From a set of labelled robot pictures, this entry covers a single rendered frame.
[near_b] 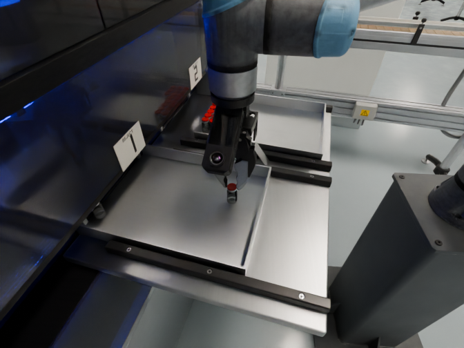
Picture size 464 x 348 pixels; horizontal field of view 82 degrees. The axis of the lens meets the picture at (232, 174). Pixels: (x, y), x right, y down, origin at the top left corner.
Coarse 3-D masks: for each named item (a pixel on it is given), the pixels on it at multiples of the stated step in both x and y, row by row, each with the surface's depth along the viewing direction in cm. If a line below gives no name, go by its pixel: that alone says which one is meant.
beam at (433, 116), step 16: (288, 96) 168; (304, 96) 166; (320, 96) 163; (336, 96) 162; (352, 96) 162; (368, 96) 162; (336, 112) 167; (384, 112) 159; (400, 112) 156; (416, 112) 154; (432, 112) 151; (448, 112) 149; (432, 128) 158; (448, 128) 155
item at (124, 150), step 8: (136, 128) 51; (128, 136) 49; (136, 136) 52; (120, 144) 47; (128, 144) 50; (136, 144) 52; (144, 144) 55; (120, 152) 48; (128, 152) 50; (136, 152) 53; (120, 160) 48; (128, 160) 51
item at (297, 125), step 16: (256, 96) 88; (272, 96) 86; (272, 112) 86; (288, 112) 86; (304, 112) 86; (320, 112) 85; (272, 128) 79; (288, 128) 79; (304, 128) 79; (320, 128) 79; (272, 144) 68; (288, 144) 73; (304, 144) 73; (320, 144) 71
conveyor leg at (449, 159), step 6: (462, 138) 159; (456, 144) 163; (462, 144) 161; (456, 150) 164; (462, 150) 163; (450, 156) 168; (456, 156) 167; (444, 162) 173; (450, 162) 170; (444, 168) 174
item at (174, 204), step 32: (160, 160) 69; (192, 160) 67; (128, 192) 61; (160, 192) 61; (192, 192) 61; (224, 192) 61; (256, 192) 61; (96, 224) 54; (128, 224) 54; (160, 224) 54; (192, 224) 54; (224, 224) 54; (256, 224) 50; (192, 256) 46; (224, 256) 49
